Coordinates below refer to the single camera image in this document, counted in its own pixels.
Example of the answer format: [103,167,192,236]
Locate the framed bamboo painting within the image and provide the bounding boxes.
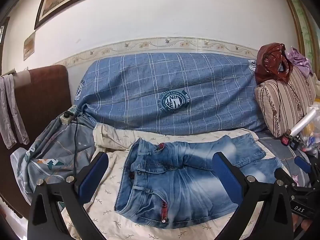
[277,0,320,65]

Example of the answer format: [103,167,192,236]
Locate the power strip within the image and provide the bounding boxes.
[60,106,77,125]

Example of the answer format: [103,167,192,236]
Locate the purple cloth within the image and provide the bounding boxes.
[285,46,314,77]

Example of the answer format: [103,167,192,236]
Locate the cream leaf-print blanket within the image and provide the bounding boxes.
[60,127,288,240]

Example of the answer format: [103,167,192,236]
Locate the grey hanging cloth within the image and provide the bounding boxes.
[0,74,30,150]

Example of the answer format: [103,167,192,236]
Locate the blue denim pants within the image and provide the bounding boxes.
[114,133,284,230]

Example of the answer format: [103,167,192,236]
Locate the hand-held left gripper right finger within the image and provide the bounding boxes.
[212,152,294,240]

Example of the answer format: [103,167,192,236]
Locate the black cable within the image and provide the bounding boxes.
[72,114,83,178]

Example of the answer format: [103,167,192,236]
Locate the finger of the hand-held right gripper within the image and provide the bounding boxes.
[294,156,320,180]
[274,168,299,188]

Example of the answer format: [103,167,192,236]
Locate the blue plaid duvet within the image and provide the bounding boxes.
[74,52,267,135]

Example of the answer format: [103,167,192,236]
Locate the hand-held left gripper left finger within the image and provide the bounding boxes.
[27,152,109,240]

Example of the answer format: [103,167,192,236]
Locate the clear plastic bag of sundries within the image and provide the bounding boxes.
[299,115,320,155]

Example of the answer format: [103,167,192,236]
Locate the person's right hand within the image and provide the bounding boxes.
[294,215,313,240]

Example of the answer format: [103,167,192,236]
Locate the red-brown plastic bag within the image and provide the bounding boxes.
[255,43,294,84]

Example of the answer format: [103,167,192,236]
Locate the clear plastic roll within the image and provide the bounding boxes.
[287,106,319,137]

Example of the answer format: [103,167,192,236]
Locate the small black box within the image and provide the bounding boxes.
[290,135,301,151]

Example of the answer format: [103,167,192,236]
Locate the grey-blue star-print bedsheet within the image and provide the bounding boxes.
[10,115,313,203]

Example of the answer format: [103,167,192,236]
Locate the striped floral pillow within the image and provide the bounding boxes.
[254,65,318,138]

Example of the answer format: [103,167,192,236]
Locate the small framed picture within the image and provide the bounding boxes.
[23,31,36,61]

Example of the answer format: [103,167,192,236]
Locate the brown headboard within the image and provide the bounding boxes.
[0,64,73,218]

